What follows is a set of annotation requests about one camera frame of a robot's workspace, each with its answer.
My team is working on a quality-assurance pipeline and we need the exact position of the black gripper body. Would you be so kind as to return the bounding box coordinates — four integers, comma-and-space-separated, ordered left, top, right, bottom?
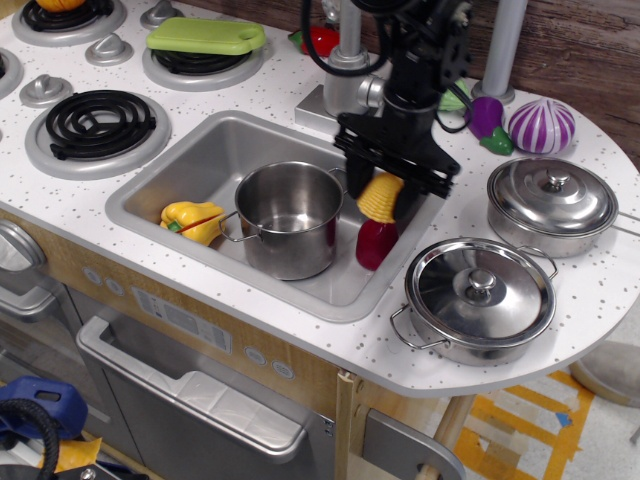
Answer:
334, 99, 460, 198

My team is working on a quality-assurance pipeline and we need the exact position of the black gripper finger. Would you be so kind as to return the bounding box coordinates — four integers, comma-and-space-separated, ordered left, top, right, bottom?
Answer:
393, 182, 428, 223
346, 154, 374, 199

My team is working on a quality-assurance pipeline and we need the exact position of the yellow toy corn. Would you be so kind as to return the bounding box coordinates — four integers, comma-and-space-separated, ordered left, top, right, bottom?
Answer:
356, 172, 404, 224

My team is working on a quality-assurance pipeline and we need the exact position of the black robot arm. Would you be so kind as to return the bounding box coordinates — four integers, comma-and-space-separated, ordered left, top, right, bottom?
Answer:
335, 1, 472, 220

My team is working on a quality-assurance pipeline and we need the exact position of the tall steel pot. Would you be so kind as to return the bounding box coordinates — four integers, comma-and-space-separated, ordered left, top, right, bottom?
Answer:
218, 161, 347, 281

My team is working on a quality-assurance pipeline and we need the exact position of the grey sink basin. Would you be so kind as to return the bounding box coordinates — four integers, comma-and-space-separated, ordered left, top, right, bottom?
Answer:
106, 111, 444, 322

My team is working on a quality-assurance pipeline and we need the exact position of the red toy pepper piece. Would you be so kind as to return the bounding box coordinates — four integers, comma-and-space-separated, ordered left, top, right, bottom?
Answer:
356, 220, 399, 271

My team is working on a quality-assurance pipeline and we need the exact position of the silver toy faucet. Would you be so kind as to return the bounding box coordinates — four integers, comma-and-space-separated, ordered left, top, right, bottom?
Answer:
295, 1, 384, 135

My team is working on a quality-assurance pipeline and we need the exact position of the green toy bitter gourd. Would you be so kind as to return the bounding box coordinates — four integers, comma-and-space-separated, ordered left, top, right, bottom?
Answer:
438, 79, 471, 112

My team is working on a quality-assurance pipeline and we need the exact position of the purple toy eggplant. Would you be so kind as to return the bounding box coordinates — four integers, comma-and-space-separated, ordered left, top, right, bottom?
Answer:
465, 97, 514, 156

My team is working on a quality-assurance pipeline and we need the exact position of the steel lidded pan front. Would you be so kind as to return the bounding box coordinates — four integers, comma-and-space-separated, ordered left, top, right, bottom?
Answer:
390, 237, 558, 366

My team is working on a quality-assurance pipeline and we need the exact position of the steel lidded pan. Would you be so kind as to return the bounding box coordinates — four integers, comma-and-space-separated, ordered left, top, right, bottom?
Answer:
390, 237, 558, 366
486, 157, 639, 258

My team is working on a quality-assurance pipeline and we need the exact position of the red toy chili pepper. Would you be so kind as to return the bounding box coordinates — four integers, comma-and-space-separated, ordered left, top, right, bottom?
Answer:
288, 26, 340, 58

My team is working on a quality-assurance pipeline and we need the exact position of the steel lidded pan back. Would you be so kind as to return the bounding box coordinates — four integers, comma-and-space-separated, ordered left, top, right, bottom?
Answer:
486, 157, 639, 258

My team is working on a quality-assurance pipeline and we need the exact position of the purple striped toy onion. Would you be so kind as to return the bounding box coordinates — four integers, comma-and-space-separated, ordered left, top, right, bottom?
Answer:
508, 98, 576, 154

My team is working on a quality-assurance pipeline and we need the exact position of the grey metal pole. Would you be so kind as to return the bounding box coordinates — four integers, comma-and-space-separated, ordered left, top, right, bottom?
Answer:
471, 0, 528, 105

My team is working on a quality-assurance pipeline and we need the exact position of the yellow toy bell pepper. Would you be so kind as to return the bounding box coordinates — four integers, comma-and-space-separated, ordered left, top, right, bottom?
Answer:
160, 201, 225, 246

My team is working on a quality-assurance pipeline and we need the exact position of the black coil burner middle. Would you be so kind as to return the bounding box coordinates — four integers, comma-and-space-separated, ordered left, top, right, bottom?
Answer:
142, 48, 264, 92

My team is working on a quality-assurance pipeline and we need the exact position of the black coil burner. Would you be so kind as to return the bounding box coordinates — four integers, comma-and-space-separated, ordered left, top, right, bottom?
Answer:
142, 48, 264, 92
25, 90, 171, 180
11, 1, 127, 47

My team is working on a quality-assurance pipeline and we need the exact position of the green toy cutting board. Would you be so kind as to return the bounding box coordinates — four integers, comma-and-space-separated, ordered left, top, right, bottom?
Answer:
146, 17, 266, 56

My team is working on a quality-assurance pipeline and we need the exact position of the silver stove knob back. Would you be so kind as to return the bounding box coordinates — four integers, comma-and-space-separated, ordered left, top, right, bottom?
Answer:
140, 0, 184, 30

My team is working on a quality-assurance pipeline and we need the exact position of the silver stove knob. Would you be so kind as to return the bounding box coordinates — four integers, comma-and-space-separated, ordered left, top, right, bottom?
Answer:
140, 0, 184, 30
19, 74, 73, 108
85, 33, 134, 67

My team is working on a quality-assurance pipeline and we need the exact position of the black coil burner front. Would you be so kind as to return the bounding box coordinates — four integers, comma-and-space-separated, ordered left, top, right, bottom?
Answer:
25, 90, 171, 180

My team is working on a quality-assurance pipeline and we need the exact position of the silver stove knob middle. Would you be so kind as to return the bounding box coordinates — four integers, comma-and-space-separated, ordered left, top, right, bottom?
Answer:
85, 33, 134, 67

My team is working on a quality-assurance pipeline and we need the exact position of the silver dishwasher door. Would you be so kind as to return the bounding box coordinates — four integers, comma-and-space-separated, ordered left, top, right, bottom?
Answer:
76, 315, 334, 479

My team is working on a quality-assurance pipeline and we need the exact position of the silver stove knob front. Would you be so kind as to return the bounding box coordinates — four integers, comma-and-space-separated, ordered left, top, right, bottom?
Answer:
19, 74, 73, 108

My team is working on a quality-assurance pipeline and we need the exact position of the orange toy fruit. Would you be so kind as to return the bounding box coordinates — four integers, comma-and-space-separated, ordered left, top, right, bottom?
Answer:
36, 0, 85, 13

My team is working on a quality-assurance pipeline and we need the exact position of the black coil burner back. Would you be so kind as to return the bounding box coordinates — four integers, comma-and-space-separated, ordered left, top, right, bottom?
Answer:
11, 1, 127, 47

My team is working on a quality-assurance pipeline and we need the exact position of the blue clamp tool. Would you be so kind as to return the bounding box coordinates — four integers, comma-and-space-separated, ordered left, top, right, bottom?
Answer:
1, 376, 88, 441

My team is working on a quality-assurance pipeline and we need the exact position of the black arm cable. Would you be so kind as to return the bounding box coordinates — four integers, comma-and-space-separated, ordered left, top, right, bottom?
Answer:
299, 0, 396, 77

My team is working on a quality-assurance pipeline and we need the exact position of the black braided cable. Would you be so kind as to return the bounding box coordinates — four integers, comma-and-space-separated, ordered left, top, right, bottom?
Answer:
0, 397, 61, 474

